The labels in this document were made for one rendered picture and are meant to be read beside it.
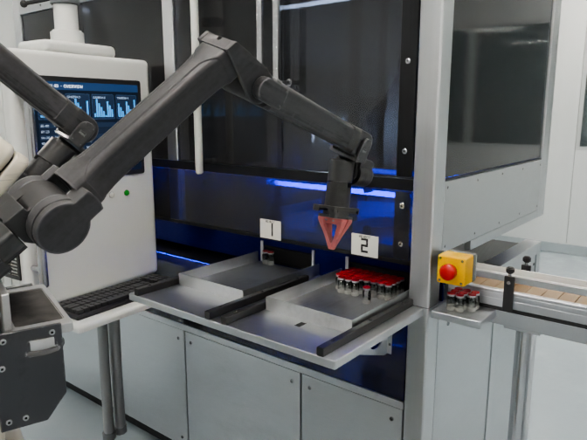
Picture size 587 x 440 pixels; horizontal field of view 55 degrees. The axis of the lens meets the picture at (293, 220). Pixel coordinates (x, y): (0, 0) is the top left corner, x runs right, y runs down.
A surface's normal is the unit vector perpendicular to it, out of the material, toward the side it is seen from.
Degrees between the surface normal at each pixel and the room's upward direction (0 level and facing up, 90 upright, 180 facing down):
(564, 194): 90
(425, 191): 90
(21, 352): 90
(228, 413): 90
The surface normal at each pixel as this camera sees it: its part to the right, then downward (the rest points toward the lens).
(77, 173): -0.28, -0.57
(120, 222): 0.83, 0.11
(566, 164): -0.63, 0.15
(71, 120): 0.65, 0.29
